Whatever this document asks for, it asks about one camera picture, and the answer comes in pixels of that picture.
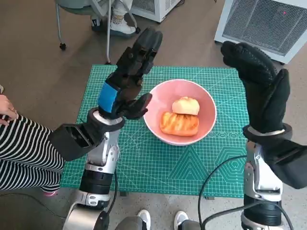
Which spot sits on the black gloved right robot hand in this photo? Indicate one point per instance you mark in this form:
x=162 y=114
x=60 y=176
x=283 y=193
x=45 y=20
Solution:
x=263 y=95

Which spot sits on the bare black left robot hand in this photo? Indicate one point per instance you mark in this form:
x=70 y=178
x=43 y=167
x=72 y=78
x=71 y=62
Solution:
x=129 y=72

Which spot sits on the pink bowl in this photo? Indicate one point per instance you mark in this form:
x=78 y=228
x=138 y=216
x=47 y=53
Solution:
x=206 y=107

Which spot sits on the round toy bread bun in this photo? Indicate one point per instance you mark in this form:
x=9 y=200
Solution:
x=185 y=105

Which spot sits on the rectangular braided toy bread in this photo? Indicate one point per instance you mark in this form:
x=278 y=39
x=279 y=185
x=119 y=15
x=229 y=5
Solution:
x=180 y=124

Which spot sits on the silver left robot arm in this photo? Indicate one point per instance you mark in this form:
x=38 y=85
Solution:
x=100 y=167

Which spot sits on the grey office chair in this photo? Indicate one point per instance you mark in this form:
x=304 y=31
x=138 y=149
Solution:
x=108 y=43

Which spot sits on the seated person in white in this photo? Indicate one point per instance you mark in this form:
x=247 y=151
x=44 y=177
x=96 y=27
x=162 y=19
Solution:
x=121 y=26

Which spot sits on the small white mesh cabinet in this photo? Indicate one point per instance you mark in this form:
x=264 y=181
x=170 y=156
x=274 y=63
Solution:
x=153 y=9

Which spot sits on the large white mesh cabinet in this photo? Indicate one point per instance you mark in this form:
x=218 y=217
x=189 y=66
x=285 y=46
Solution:
x=261 y=26

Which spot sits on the green cutting mat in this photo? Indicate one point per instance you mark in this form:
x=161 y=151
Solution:
x=156 y=167

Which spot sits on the person's hand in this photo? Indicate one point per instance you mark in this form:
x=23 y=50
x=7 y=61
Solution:
x=8 y=110

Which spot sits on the person in striped clothing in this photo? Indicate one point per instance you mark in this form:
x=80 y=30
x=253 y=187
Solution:
x=26 y=155

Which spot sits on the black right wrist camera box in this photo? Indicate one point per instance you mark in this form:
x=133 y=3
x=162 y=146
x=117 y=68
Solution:
x=290 y=163

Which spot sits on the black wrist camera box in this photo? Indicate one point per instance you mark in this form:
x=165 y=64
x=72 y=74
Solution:
x=290 y=163
x=74 y=141

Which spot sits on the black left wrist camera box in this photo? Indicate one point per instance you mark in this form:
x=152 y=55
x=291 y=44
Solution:
x=74 y=141

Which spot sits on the black table bracket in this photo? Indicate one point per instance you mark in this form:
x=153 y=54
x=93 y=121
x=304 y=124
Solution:
x=210 y=198
x=123 y=193

